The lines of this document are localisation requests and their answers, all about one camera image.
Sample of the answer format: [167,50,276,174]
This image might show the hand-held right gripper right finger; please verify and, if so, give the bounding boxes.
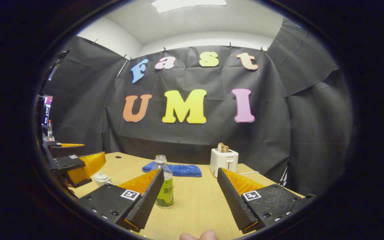
[217,167,316,235]

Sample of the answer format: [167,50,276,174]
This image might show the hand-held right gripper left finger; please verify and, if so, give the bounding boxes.
[78,168,165,233]

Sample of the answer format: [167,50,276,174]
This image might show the green label water bottle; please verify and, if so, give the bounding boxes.
[155,155,175,209]

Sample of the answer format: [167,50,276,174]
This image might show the white teacup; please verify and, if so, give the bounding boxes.
[92,177,113,186]

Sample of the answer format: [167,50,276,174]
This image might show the white toaster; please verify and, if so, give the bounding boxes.
[209,148,239,178]

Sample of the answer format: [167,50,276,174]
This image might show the blue towel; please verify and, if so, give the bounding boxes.
[142,161,203,178]

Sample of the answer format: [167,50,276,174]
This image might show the computer monitor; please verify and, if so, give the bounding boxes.
[42,95,53,127]

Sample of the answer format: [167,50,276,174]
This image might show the black backdrop cloth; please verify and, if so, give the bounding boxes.
[42,17,354,197]

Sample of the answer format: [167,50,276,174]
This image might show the ceiling light panel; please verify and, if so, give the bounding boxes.
[151,0,228,14]

